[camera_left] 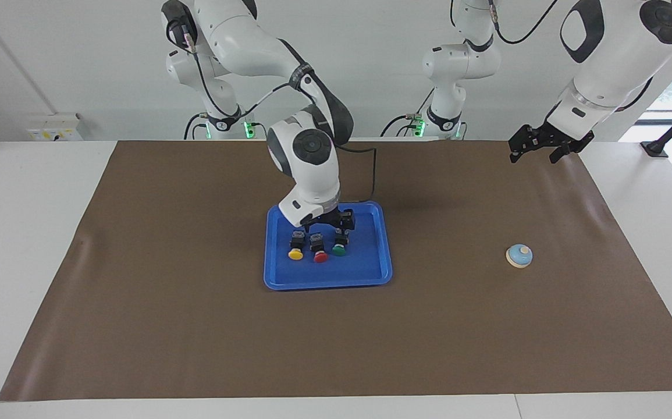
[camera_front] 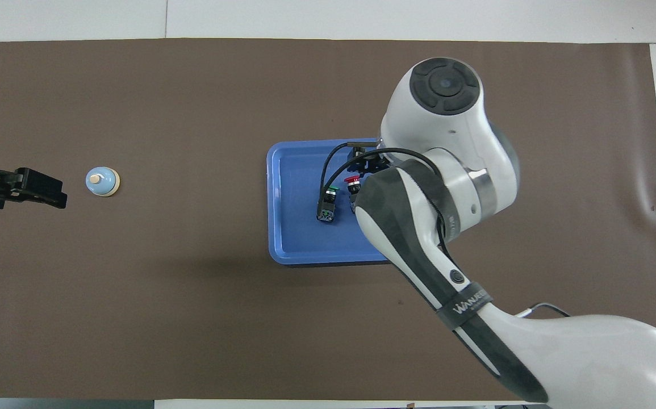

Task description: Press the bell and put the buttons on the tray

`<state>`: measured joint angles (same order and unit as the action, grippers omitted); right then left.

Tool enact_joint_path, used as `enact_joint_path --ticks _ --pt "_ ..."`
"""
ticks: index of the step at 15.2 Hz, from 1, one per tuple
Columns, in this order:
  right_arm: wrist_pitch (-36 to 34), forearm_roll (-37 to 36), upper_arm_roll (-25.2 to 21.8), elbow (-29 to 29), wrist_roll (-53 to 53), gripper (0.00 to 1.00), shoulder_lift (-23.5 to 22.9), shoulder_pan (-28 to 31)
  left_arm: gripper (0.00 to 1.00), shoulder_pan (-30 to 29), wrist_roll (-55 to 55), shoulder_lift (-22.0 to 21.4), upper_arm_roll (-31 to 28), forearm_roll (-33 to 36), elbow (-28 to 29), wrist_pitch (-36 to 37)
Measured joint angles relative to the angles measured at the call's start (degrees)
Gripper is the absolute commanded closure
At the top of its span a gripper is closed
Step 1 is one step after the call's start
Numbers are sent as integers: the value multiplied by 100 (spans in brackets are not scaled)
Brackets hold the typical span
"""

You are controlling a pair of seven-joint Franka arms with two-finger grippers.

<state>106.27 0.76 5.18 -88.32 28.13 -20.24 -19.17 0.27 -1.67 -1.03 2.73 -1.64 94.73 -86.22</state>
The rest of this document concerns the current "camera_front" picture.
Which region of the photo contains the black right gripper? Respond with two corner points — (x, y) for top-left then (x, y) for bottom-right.
(348, 143), (391, 177)

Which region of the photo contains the red push button switch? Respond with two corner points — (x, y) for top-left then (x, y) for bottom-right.
(344, 175), (365, 214)

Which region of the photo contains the green push button switch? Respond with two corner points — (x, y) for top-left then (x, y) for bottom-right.
(316, 185), (341, 223)

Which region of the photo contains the light blue desk bell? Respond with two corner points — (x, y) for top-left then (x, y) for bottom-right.
(85, 166), (121, 198)

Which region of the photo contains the blue plastic tray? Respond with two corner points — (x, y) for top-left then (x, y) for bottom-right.
(266, 138), (398, 266)

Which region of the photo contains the brown table mat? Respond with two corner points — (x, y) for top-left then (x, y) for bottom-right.
(0, 38), (656, 401)

